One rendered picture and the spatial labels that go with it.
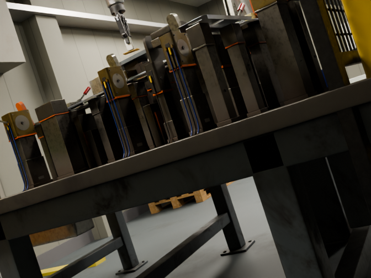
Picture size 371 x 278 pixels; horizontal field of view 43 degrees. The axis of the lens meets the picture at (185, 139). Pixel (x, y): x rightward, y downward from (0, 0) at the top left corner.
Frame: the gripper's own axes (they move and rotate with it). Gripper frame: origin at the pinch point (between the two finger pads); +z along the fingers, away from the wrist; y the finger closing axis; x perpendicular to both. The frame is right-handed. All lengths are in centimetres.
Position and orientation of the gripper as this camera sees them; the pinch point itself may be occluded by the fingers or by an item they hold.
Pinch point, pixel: (128, 43)
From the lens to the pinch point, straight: 244.9
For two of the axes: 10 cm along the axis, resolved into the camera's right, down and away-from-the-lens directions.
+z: 3.2, 9.5, 0.0
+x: 9.3, -3.1, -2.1
